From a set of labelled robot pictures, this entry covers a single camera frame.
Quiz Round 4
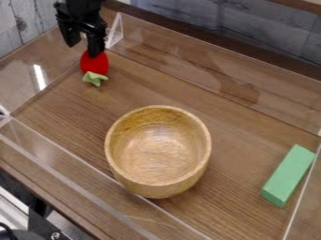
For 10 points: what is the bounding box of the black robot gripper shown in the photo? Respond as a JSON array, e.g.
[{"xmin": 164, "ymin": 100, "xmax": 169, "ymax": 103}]
[{"xmin": 54, "ymin": 0, "xmax": 108, "ymax": 58}]

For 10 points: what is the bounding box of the red plush fruit green leaf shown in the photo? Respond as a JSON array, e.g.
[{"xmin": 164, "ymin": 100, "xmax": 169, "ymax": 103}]
[{"xmin": 81, "ymin": 51, "xmax": 110, "ymax": 87}]

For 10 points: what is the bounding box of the wooden bowl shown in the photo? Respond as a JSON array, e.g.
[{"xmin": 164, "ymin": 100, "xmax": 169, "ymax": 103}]
[{"xmin": 105, "ymin": 105, "xmax": 212, "ymax": 199}]

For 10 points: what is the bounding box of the green foam block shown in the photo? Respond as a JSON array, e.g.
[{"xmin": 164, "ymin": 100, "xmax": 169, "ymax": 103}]
[{"xmin": 261, "ymin": 144, "xmax": 316, "ymax": 208}]

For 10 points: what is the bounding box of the clear acrylic corner bracket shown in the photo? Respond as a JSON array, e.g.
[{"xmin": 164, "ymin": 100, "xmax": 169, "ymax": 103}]
[{"xmin": 106, "ymin": 12, "xmax": 125, "ymax": 49}]

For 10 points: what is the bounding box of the clear acrylic enclosure wall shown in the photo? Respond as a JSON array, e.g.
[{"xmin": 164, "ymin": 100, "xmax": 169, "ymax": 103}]
[{"xmin": 0, "ymin": 3, "xmax": 321, "ymax": 240}]

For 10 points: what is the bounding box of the black clamp and cable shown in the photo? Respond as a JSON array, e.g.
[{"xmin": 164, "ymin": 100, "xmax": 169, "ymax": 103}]
[{"xmin": 0, "ymin": 207, "xmax": 73, "ymax": 240}]

